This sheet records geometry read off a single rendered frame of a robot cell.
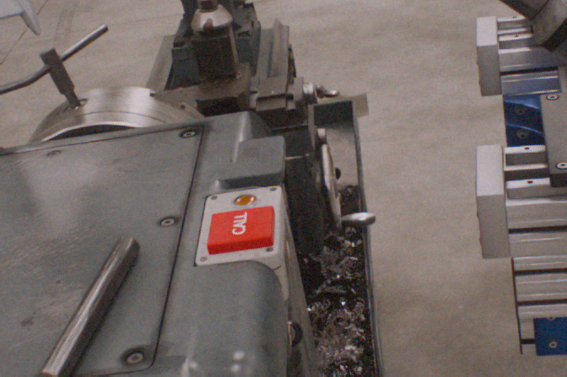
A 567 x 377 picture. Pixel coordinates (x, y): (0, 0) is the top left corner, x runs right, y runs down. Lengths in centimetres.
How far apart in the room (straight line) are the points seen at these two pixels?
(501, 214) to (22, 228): 56
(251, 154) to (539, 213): 36
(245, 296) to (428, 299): 222
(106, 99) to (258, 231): 52
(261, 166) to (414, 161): 279
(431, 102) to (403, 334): 158
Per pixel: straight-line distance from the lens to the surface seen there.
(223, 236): 96
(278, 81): 213
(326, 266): 228
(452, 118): 418
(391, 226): 348
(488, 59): 173
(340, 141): 283
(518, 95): 175
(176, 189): 109
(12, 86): 139
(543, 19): 108
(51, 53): 142
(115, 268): 94
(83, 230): 106
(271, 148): 114
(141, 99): 143
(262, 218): 97
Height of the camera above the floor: 173
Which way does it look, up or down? 25 degrees down
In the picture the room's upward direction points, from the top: 11 degrees counter-clockwise
